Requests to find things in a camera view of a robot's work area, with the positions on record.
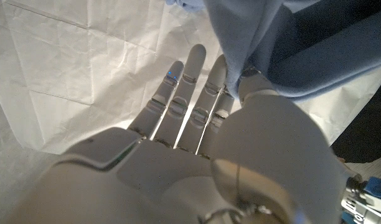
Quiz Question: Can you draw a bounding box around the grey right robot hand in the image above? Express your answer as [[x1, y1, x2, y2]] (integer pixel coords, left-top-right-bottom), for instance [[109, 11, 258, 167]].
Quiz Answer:
[[6, 43, 350, 224]]

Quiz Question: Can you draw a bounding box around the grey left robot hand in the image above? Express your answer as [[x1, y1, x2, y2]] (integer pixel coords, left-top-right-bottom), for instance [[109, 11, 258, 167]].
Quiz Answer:
[[341, 175, 381, 224]]

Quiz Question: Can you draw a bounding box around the blue hoodie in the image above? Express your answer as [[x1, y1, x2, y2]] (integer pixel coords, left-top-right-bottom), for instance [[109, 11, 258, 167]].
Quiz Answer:
[[165, 0, 381, 101]]

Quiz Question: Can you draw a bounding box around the white creased backdrop sheet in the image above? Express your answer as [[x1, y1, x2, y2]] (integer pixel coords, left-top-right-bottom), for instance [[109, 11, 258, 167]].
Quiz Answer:
[[0, 0, 381, 156]]

